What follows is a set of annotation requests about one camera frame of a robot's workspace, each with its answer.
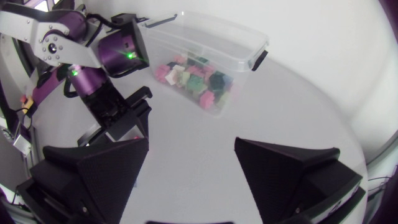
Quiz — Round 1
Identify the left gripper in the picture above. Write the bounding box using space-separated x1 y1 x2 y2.
76 78 152 147

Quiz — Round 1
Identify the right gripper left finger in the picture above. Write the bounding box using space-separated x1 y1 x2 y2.
17 138 150 224

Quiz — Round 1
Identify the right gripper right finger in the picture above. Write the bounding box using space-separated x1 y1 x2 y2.
234 137 367 224

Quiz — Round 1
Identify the pile of toy bricks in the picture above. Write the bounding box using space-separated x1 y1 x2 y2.
166 52 234 110

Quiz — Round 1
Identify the clear plastic container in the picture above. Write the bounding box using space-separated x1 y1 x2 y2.
137 11 270 118

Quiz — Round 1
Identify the pink toy brick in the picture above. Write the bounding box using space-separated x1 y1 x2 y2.
154 63 172 84
198 90 216 111

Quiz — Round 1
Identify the white toy brick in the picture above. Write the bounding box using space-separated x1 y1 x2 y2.
164 68 180 86

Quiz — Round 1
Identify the dark green toy brick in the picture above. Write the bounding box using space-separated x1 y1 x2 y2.
208 71 226 91

